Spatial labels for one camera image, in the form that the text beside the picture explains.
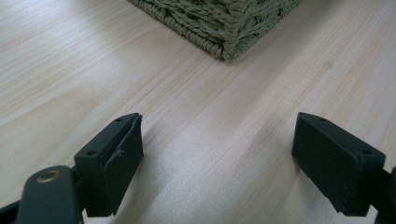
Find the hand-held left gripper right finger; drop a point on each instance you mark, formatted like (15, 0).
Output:
(333, 165)

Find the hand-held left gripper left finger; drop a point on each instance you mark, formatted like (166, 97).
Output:
(107, 165)

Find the green woven basket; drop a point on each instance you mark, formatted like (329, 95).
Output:
(224, 21)

